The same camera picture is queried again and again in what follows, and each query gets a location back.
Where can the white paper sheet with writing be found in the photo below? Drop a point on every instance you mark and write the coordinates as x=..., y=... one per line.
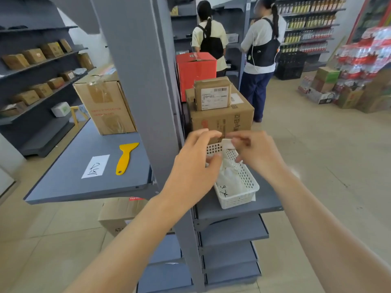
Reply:
x=229, y=180

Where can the black plastic crate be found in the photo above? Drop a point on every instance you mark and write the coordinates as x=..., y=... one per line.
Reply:
x=290, y=67

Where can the open brown cardboard box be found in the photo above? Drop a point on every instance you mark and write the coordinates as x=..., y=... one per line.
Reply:
x=349, y=99

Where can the small labelled cardboard parcel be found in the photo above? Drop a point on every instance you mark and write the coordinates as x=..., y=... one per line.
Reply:
x=212, y=94

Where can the person's right forearm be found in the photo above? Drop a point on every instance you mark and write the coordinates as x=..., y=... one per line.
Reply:
x=323, y=238

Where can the white plastic basket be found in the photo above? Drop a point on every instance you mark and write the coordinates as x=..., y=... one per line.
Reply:
x=244, y=189

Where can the small white paper tag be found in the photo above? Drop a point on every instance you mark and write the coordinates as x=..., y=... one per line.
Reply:
x=227, y=144

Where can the stack of bottled water packs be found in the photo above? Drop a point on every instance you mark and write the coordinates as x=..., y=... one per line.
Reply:
x=363, y=57

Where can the red framed display cabinet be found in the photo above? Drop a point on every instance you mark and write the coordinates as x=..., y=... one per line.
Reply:
x=371, y=15

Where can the white cardboard box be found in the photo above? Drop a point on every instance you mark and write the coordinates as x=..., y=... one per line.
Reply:
x=320, y=96

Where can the green topped cardboard box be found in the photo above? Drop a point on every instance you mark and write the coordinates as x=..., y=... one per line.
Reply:
x=326, y=79

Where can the person's right hand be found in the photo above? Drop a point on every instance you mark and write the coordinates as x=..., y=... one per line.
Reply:
x=259, y=155

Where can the large printed cardboard box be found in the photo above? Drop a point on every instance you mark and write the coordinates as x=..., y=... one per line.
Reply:
x=226, y=118

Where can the grey metal shelf unit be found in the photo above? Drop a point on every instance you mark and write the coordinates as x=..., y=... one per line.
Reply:
x=137, y=73

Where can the yellow plastic scraper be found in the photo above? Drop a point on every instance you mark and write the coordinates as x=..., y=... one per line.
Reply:
x=125, y=157

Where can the small white box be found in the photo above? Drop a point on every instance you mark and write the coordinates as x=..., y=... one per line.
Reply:
x=61, y=109

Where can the rows of brown cardboard boxes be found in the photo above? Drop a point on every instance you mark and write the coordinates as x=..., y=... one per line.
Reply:
x=33, y=56

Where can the tall taped cardboard box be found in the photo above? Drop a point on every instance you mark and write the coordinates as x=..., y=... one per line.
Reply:
x=105, y=106

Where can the person's right fingers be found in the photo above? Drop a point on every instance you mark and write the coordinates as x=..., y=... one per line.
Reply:
x=243, y=140

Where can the cardboard box with red label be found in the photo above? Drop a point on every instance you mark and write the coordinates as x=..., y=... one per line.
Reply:
x=119, y=213

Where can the plain brown cardboard box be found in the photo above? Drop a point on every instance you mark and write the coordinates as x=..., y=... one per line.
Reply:
x=377, y=97

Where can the white handwritten paper label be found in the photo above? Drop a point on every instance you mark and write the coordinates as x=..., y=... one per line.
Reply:
x=95, y=166

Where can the person's left hand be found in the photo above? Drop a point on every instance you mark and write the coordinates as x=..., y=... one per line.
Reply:
x=186, y=173

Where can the shelf of bottles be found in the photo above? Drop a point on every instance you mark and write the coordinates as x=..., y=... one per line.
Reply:
x=308, y=27

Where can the person's left forearm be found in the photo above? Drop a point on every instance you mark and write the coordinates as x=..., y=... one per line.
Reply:
x=134, y=250

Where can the yellow stand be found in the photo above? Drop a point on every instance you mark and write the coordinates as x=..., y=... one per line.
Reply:
x=75, y=117

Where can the dark wall shelf unit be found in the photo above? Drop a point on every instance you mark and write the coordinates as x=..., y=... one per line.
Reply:
x=36, y=131

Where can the person's left thumb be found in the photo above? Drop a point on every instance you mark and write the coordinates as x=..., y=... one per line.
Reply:
x=214, y=166

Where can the grey background shelf unit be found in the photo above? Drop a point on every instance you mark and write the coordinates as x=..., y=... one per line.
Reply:
x=183, y=30

